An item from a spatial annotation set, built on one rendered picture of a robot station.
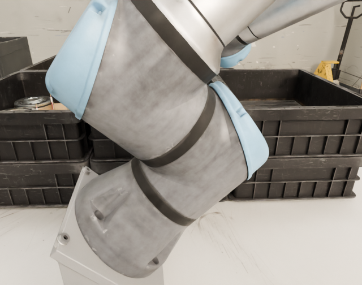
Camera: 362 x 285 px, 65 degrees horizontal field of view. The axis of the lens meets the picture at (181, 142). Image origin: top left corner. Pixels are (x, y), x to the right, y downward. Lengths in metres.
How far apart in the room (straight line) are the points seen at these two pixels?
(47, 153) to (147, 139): 0.39
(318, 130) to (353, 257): 0.24
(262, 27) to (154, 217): 0.33
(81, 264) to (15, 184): 0.40
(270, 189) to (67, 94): 0.51
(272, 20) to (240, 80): 0.48
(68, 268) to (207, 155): 0.19
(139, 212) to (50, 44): 3.98
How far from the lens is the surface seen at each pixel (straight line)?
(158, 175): 0.33
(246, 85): 0.96
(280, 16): 0.48
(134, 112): 0.26
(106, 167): 0.61
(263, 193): 0.68
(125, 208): 0.34
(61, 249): 0.34
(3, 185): 0.72
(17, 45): 2.57
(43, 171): 0.65
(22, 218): 0.71
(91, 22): 0.24
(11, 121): 0.62
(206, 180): 0.32
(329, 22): 4.87
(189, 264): 0.54
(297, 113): 0.60
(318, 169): 0.70
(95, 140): 0.59
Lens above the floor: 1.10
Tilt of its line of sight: 25 degrees down
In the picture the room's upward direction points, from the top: straight up
